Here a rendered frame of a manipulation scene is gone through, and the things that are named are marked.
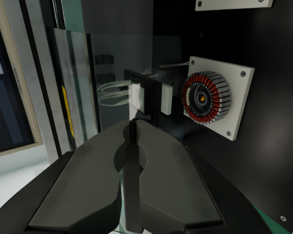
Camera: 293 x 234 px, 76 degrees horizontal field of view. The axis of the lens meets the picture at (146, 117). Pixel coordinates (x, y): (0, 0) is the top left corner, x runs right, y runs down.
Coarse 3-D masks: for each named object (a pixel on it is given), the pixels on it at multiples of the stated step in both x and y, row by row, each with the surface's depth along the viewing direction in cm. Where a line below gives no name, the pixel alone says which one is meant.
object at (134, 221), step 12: (132, 120) 16; (144, 120) 16; (132, 144) 13; (132, 156) 14; (132, 168) 14; (132, 180) 15; (132, 192) 16; (132, 204) 16; (132, 216) 17; (132, 228) 18
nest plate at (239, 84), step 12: (192, 60) 43; (204, 60) 40; (216, 60) 39; (192, 72) 44; (216, 72) 38; (228, 72) 36; (240, 72) 34; (252, 72) 33; (228, 84) 37; (240, 84) 35; (240, 96) 35; (240, 108) 36; (228, 120) 39; (240, 120) 37; (228, 132) 39
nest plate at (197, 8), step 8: (200, 0) 38; (208, 0) 36; (216, 0) 35; (224, 0) 34; (232, 0) 32; (240, 0) 31; (248, 0) 30; (256, 0) 29; (264, 0) 28; (272, 0) 28; (200, 8) 38; (208, 8) 37; (216, 8) 35; (224, 8) 34; (232, 8) 33; (240, 8) 32
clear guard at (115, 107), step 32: (64, 32) 21; (64, 64) 25; (96, 64) 15; (128, 64) 14; (160, 64) 14; (96, 96) 16; (128, 96) 16; (160, 96) 15; (96, 128) 18; (160, 128) 16
